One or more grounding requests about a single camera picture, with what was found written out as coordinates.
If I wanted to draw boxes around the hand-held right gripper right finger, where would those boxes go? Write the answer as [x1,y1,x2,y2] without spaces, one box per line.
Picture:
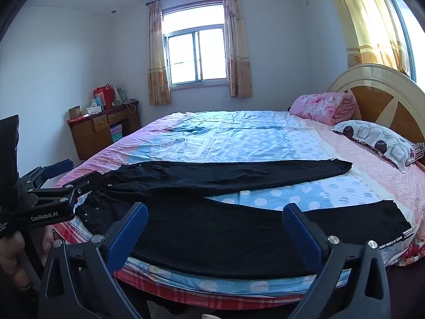
[282,203,392,319]

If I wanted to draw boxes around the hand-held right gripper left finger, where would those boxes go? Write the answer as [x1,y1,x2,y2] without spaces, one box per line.
[39,202,148,319]

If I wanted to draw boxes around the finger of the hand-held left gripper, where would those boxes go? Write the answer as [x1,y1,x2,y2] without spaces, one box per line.
[28,172,112,207]
[20,159,74,190]

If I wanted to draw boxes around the black pants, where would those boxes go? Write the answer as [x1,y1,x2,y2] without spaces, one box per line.
[75,159,415,280]

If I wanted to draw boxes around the person's left hand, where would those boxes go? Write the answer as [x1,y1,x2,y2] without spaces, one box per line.
[0,225,55,289]

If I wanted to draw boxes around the brown wooden desk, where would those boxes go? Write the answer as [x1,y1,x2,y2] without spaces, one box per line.
[67,101,142,160]

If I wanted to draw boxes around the red paper bag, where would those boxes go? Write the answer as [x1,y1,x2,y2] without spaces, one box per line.
[93,84,114,108]

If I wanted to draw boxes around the dotted blue pink bed sheet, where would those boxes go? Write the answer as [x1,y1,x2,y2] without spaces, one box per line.
[53,110,425,301]

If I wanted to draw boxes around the grey patterned pillow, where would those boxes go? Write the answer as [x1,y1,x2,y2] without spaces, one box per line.
[330,120,417,173]

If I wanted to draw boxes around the pink floral folded quilt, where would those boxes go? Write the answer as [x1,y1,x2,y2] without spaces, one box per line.
[289,92,354,126]

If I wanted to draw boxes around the beige patterned curtain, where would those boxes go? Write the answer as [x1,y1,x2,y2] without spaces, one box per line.
[222,0,252,98]
[147,2,172,106]

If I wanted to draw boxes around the wooden bed headboard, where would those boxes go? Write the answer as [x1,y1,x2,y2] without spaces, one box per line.
[327,63,425,167]

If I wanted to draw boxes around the sliding glass window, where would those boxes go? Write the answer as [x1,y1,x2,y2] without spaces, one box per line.
[161,2,230,89]

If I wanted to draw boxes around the yellow curtain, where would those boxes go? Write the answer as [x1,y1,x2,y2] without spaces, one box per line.
[327,0,410,74]

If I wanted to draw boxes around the side window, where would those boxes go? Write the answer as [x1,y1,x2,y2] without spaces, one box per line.
[379,0,425,83]

